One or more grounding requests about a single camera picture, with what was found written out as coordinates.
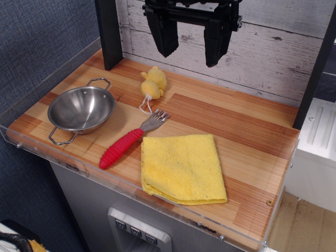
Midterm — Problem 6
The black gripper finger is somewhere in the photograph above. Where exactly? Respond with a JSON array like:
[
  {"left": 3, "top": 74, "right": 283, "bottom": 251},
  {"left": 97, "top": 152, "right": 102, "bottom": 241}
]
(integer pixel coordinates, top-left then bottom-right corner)
[
  {"left": 146, "top": 13, "right": 179, "bottom": 57},
  {"left": 204, "top": 20, "right": 232, "bottom": 67}
]

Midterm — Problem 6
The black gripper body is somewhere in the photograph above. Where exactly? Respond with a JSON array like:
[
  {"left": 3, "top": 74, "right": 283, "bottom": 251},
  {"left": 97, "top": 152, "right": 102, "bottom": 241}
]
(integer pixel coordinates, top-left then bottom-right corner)
[{"left": 143, "top": 1, "right": 242, "bottom": 32}]

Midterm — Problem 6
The yellow rag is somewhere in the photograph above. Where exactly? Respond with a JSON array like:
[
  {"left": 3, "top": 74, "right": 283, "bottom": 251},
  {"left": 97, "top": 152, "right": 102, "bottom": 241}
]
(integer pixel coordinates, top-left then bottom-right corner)
[{"left": 141, "top": 134, "right": 227, "bottom": 205}]

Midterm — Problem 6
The yellow plush duck toy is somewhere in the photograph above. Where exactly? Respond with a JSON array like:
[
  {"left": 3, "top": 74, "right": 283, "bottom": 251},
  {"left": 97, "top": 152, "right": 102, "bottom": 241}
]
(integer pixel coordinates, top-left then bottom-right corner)
[{"left": 139, "top": 66, "right": 167, "bottom": 114}]

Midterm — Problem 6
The white side cabinet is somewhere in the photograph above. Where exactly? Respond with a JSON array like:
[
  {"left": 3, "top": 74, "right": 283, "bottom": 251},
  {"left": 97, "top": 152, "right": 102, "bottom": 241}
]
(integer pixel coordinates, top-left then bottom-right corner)
[{"left": 284, "top": 98, "right": 335, "bottom": 212}]

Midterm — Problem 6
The clear acrylic table guard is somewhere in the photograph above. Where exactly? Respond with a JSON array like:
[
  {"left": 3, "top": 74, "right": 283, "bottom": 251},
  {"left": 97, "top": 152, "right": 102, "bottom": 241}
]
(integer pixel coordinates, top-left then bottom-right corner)
[{"left": 1, "top": 30, "right": 306, "bottom": 251}]

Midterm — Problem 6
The grey button panel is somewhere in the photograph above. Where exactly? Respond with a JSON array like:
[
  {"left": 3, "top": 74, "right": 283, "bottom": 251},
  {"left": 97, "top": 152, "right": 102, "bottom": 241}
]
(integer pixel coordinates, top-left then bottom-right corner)
[{"left": 108, "top": 207, "right": 172, "bottom": 251}]

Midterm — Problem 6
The black woven basket edge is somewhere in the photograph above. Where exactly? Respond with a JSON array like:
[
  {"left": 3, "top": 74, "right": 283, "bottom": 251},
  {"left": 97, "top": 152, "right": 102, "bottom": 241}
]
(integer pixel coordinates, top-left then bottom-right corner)
[{"left": 1, "top": 233, "right": 33, "bottom": 251}]

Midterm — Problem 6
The black left frame post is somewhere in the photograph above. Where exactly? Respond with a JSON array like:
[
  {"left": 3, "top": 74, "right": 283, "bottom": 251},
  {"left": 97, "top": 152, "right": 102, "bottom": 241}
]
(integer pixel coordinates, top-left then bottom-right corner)
[{"left": 94, "top": 0, "right": 123, "bottom": 70}]

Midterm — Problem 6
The black frame post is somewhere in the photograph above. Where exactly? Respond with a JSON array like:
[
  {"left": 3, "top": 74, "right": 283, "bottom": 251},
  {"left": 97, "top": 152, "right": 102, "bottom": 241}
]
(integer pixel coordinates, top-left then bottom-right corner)
[
  {"left": 292, "top": 7, "right": 335, "bottom": 130},
  {"left": 94, "top": 0, "right": 123, "bottom": 70}
]

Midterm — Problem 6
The fork with red handle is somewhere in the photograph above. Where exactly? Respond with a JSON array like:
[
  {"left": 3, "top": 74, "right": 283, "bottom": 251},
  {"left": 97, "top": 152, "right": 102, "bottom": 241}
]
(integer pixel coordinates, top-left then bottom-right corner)
[{"left": 99, "top": 109, "right": 170, "bottom": 170}]

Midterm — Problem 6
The black right frame post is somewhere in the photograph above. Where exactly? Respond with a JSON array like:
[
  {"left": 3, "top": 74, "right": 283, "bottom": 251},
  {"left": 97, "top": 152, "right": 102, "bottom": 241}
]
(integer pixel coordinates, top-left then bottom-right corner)
[{"left": 292, "top": 7, "right": 335, "bottom": 130}]

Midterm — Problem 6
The silver pan with handles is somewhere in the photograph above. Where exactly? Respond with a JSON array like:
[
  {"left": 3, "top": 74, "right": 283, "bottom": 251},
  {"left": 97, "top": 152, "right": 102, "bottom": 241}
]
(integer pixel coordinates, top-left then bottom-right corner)
[{"left": 47, "top": 77, "right": 115, "bottom": 145}]

